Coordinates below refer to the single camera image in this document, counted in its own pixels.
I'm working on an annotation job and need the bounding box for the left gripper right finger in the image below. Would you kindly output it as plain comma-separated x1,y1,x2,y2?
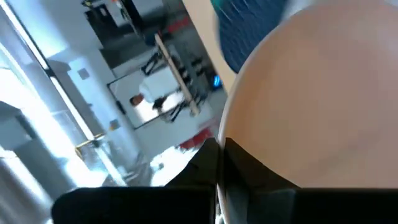
224,138,398,224

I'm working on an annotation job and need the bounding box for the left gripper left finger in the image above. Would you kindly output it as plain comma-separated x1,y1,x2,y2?
51,136,220,224

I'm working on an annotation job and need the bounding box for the pale pink plate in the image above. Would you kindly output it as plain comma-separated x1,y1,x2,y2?
216,0,398,224

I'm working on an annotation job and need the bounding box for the blue patterned plate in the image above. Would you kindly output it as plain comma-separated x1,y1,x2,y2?
213,0,292,75

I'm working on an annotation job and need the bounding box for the person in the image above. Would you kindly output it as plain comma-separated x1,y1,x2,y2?
129,76,180,111

